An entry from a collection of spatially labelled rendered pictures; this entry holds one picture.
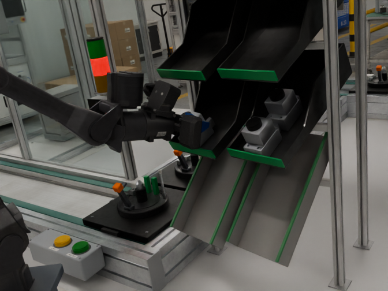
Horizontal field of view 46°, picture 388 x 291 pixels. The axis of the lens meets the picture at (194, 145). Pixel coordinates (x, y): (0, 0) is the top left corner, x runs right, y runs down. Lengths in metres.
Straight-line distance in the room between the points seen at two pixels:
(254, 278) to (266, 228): 0.19
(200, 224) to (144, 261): 0.15
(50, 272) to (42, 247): 0.32
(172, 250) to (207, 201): 0.16
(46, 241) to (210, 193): 0.45
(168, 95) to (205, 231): 0.33
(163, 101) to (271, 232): 0.35
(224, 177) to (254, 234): 0.16
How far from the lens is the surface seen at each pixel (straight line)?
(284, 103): 0.88
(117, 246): 1.13
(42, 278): 0.90
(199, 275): 1.14
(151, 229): 1.14
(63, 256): 1.16
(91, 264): 1.14
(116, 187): 1.16
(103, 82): 1.35
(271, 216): 0.96
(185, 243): 1.15
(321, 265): 1.14
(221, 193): 1.03
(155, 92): 0.90
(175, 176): 1.40
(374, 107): 2.11
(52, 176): 1.71
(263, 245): 0.95
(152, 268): 1.07
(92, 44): 1.33
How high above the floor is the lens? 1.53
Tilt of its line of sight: 20 degrees down
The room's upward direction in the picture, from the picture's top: 9 degrees counter-clockwise
